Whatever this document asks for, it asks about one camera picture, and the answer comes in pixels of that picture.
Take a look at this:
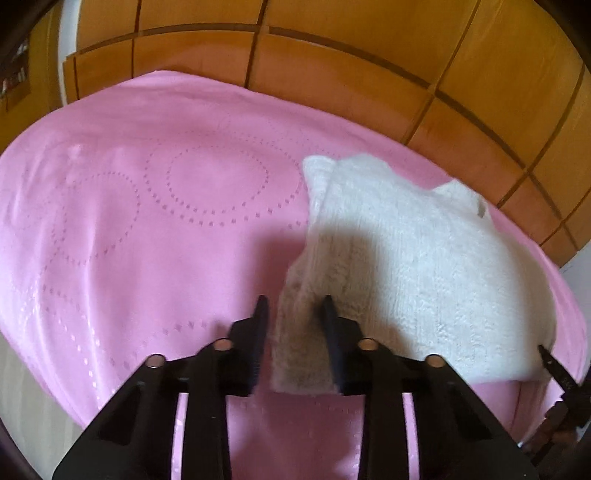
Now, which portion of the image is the white knitted garment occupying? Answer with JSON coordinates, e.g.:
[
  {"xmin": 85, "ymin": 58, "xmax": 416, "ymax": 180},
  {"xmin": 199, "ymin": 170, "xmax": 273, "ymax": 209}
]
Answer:
[{"xmin": 269, "ymin": 154, "xmax": 557, "ymax": 398}]

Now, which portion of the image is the wooden panelled headboard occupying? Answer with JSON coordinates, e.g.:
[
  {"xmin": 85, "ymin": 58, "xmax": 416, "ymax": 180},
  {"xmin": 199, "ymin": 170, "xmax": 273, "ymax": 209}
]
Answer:
[{"xmin": 28, "ymin": 0, "xmax": 591, "ymax": 268}]

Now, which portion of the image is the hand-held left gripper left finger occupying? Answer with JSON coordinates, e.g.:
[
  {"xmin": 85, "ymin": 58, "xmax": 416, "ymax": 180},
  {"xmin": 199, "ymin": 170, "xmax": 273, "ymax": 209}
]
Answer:
[{"xmin": 52, "ymin": 294, "xmax": 270, "ymax": 480}]

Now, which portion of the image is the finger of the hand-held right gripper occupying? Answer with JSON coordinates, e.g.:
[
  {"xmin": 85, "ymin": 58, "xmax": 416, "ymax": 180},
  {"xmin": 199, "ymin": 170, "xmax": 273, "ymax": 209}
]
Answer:
[{"xmin": 537, "ymin": 344, "xmax": 579, "ymax": 394}]

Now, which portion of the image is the pink bed sheet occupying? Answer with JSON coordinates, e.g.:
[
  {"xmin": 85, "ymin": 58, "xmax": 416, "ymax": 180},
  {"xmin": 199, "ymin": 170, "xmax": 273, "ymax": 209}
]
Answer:
[{"xmin": 0, "ymin": 69, "xmax": 583, "ymax": 480}]

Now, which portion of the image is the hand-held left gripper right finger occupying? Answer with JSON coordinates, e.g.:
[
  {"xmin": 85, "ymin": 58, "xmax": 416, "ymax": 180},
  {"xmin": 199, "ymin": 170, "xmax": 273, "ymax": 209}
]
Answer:
[{"xmin": 322, "ymin": 295, "xmax": 535, "ymax": 480}]

